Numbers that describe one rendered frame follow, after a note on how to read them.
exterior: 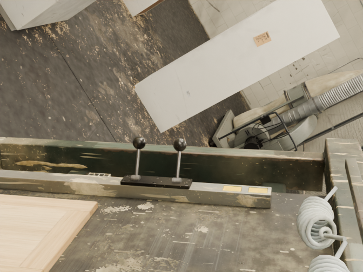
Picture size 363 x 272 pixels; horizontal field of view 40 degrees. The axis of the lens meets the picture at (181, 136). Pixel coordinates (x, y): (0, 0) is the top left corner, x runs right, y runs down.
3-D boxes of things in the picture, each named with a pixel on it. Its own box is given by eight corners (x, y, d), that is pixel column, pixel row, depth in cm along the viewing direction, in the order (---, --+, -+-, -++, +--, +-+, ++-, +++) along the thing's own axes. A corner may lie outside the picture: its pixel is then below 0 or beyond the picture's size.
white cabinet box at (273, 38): (149, 75, 578) (310, -21, 506) (174, 117, 587) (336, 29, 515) (132, 87, 522) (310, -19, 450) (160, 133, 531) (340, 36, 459)
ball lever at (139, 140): (130, 182, 143) (135, 137, 145) (143, 183, 142) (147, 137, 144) (127, 181, 139) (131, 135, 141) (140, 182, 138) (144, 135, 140)
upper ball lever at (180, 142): (171, 185, 140) (175, 138, 142) (184, 186, 140) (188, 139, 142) (168, 184, 137) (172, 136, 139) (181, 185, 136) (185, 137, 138)
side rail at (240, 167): (11, 164, 182) (6, 136, 178) (321, 184, 159) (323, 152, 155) (2, 171, 176) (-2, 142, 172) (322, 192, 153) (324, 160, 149)
